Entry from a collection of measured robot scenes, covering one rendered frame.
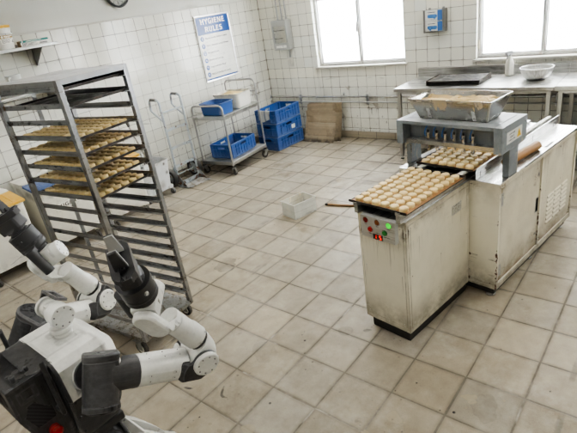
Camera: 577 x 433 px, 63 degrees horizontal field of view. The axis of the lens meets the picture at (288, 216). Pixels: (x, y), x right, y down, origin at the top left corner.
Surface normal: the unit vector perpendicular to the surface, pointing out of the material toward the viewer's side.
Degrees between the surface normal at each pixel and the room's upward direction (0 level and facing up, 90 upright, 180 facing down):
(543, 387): 0
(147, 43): 90
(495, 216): 90
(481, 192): 90
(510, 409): 0
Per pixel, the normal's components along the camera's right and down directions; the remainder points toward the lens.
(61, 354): -0.15, -0.90
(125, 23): 0.77, 0.15
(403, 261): -0.72, 0.38
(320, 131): -0.64, 0.02
